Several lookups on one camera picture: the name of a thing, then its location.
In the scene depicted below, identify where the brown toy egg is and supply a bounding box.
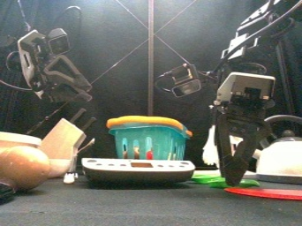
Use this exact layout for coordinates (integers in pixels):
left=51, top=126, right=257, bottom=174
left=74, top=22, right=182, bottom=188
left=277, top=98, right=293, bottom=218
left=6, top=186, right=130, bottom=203
left=0, top=145, right=53, bottom=191

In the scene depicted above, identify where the white plastic toy utensil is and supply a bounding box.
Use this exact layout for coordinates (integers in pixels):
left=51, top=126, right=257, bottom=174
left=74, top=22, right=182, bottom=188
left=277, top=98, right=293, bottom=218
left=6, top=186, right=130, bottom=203
left=202, top=124, right=221, bottom=170

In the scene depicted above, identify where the teal basket orange rim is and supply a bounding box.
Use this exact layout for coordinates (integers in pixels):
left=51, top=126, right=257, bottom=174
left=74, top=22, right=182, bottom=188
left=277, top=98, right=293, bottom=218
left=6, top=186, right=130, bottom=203
left=106, top=115, right=194, bottom=162

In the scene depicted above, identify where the grey vertical frame pole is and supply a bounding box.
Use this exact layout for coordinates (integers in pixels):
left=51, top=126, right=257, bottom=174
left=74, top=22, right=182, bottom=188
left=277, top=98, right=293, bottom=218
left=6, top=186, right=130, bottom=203
left=146, top=0, right=156, bottom=117

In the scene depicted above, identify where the thin diagonal brace wire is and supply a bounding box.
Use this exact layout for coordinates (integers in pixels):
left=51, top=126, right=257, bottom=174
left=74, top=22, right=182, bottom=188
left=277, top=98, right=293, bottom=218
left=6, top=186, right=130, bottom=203
left=91, top=0, right=198, bottom=86
left=116, top=0, right=192, bottom=65

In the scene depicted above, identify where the small white toy utensil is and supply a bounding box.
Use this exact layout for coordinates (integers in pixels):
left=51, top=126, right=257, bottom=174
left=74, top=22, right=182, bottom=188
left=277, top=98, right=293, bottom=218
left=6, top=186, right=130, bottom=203
left=63, top=155, right=81, bottom=185

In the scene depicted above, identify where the white toy kettle black handle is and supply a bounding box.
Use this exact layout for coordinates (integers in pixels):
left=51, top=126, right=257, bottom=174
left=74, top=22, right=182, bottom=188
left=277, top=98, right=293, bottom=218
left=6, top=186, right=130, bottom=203
left=256, top=114, right=302, bottom=185

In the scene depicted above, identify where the black camera cable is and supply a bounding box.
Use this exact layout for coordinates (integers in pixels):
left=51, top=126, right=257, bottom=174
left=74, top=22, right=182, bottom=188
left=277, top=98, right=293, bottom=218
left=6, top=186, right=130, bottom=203
left=154, top=71, right=176, bottom=93

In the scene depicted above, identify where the white toy bowl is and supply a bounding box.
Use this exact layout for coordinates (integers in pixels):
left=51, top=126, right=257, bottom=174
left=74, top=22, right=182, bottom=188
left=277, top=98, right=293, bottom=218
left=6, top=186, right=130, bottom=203
left=0, top=131, right=43, bottom=149

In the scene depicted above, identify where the green toy corn shuck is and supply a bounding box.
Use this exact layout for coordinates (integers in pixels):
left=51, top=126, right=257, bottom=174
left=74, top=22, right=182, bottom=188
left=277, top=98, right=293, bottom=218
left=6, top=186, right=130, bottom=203
left=192, top=174, right=263, bottom=189

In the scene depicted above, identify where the wooden cutting board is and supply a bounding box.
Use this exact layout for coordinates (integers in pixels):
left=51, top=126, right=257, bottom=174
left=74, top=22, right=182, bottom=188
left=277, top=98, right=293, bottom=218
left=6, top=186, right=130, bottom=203
left=41, top=117, right=87, bottom=162

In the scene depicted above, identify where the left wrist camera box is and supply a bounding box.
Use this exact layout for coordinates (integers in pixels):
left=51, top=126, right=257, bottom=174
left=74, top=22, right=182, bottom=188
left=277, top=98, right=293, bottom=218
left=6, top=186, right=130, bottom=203
left=46, top=27, right=73, bottom=56

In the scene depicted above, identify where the black rubber object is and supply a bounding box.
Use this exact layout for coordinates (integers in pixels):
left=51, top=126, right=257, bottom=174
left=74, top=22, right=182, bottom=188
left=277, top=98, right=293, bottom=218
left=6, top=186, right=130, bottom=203
left=0, top=182, right=17, bottom=205

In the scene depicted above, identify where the red round plate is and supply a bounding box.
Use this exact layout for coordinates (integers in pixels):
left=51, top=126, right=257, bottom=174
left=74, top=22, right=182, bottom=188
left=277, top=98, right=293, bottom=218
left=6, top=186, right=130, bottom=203
left=224, top=187, right=302, bottom=201

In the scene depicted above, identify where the black toy utensil handle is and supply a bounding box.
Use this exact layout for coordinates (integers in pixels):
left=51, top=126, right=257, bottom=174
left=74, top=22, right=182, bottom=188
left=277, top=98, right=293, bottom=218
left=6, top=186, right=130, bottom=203
left=69, top=108, right=87, bottom=124
left=81, top=117, right=98, bottom=132

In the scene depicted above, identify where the white toy plate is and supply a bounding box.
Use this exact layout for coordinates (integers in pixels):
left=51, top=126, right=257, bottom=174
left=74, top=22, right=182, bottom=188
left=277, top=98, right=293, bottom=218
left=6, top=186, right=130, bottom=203
left=193, top=169, right=222, bottom=177

